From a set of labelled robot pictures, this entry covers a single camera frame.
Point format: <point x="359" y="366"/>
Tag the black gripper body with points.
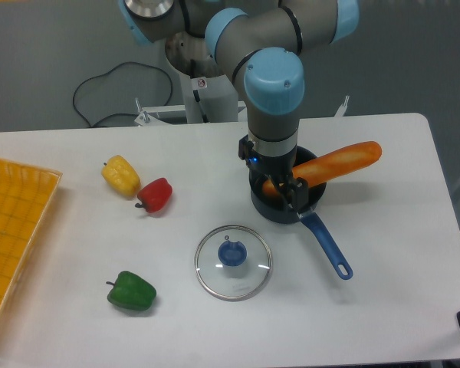
<point x="262" y="166"/>

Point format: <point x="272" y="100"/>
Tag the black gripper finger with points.
<point x="297" y="190"/>
<point x="275" y="192"/>

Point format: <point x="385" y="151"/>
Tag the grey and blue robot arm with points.
<point x="260" y="56"/>

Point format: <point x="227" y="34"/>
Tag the glass pot lid blue knob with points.
<point x="233" y="263"/>

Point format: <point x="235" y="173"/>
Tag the orange baguette bread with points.
<point x="340" y="162"/>

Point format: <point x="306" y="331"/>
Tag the red bell pepper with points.
<point x="154" y="196"/>

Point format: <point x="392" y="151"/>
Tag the yellow bell pepper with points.
<point x="121" y="176"/>

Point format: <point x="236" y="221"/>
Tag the green bell pepper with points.
<point x="131" y="292"/>

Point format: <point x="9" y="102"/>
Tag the yellow plastic basket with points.
<point x="26" y="192"/>

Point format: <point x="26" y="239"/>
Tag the dark blue pot with handle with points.
<point x="308" y="217"/>

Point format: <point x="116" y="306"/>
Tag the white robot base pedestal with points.
<point x="208" y="95"/>

